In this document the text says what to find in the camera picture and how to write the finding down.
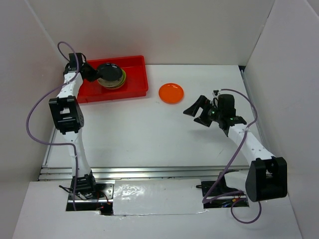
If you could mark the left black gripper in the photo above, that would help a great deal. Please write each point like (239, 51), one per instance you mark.
(94, 72)

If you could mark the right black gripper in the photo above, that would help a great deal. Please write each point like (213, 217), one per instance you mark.
(203, 101)

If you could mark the black plate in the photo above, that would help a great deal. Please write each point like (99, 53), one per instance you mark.
(110, 72)

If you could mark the cream floral plate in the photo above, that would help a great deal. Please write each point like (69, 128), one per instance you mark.
(108, 83)

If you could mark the orange plate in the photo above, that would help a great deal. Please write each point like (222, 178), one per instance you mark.
(171, 93)

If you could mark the blue floral plate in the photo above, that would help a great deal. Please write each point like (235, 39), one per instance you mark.
(113, 88)

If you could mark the lime green plate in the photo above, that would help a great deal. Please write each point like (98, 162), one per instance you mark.
(123, 77)

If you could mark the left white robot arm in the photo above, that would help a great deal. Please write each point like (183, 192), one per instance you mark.
(69, 121)

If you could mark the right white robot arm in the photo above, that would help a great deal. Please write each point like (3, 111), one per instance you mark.
(266, 178)

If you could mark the red plastic bin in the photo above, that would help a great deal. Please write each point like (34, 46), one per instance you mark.
(135, 85)

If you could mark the white foil cover panel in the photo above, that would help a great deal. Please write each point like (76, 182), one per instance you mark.
(157, 197)

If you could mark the aluminium front rail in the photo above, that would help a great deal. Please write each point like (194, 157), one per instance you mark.
(134, 173)

